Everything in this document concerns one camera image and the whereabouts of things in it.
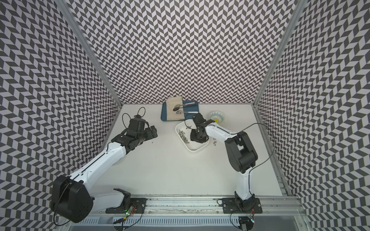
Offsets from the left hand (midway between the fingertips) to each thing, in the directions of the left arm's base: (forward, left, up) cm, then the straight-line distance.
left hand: (150, 133), depth 84 cm
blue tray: (+32, -24, -13) cm, 42 cm away
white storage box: (+12, -18, -14) cm, 26 cm away
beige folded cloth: (+39, -7, -14) cm, 42 cm away
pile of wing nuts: (+7, -18, -14) cm, 24 cm away
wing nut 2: (+1, -40, -15) cm, 42 cm away
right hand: (+1, -26, -11) cm, 28 cm away
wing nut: (-11, -36, +12) cm, 39 cm away
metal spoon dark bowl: (+32, -12, -14) cm, 37 cm away
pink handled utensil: (+31, -24, -6) cm, 39 cm away
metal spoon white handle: (+28, -16, -13) cm, 35 cm away
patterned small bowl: (+23, -44, -12) cm, 51 cm away
